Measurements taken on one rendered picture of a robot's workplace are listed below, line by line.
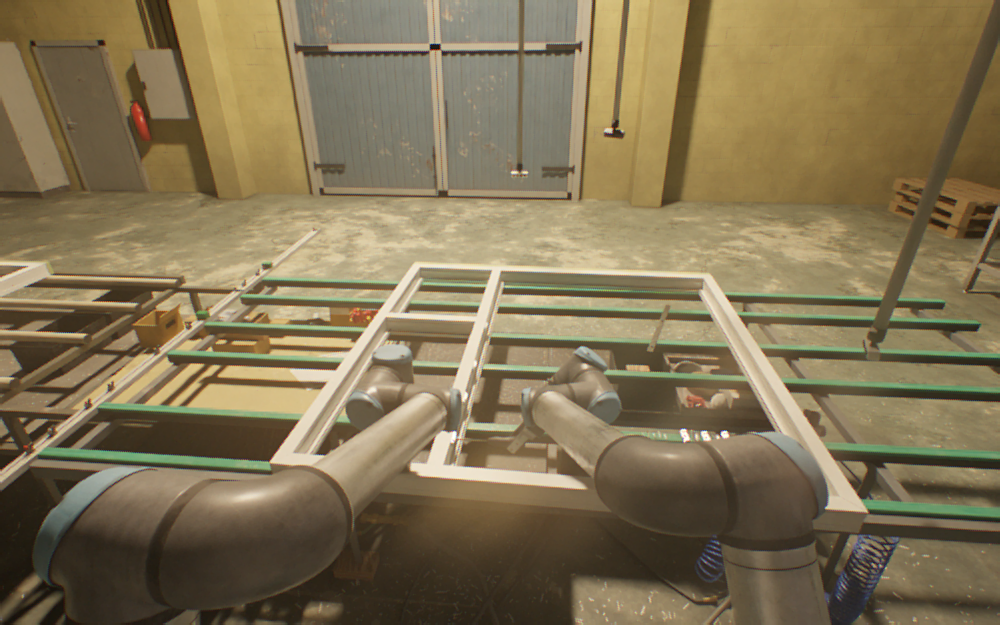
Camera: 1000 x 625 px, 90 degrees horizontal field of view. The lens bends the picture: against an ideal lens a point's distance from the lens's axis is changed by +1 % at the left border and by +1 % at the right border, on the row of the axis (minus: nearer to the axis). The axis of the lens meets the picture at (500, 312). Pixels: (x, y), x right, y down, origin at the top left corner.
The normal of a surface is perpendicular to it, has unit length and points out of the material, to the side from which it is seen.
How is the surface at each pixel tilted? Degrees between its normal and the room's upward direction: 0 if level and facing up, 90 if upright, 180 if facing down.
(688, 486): 43
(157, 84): 90
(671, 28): 90
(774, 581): 59
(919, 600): 0
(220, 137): 90
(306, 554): 80
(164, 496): 2
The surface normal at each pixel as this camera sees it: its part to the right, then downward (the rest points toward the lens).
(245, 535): 0.48, -0.41
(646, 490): -0.63, -0.19
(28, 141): 1.00, 0.04
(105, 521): -0.10, -0.52
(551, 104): -0.09, 0.45
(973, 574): 0.00, -0.89
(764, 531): -0.44, -0.09
